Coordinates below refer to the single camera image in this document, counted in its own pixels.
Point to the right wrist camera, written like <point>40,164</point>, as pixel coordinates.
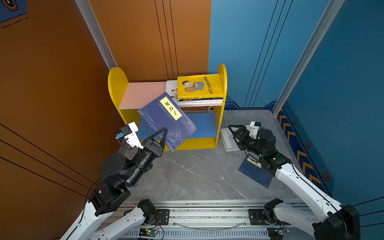
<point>254,128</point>

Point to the right circuit board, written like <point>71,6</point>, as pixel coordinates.
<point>277,233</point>

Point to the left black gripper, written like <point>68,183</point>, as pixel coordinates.
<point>153,148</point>

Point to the black book with orange title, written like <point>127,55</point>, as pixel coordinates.
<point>199,99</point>

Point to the grey white photo book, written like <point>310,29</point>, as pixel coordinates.
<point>225,138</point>

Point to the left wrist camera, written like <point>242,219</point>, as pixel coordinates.
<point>128,136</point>

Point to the yellow cartoon cover book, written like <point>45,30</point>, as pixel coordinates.
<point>199,86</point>

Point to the yellow pink blue bookshelf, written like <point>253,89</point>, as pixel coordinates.
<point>128,98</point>

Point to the left green circuit board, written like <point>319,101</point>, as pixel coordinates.
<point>148,233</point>

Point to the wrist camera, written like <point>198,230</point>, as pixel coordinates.
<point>254,128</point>
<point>128,136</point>

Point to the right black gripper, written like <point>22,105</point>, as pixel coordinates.
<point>242,129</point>

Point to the white book with brown bars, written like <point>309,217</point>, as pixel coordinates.
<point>171,90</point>

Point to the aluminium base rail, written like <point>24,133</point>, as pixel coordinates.
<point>210,217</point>

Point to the dark blue book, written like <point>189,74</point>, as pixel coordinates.
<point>254,170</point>
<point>163,112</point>

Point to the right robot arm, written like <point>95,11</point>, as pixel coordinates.
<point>330,219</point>

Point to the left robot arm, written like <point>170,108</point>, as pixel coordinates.
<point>119,174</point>

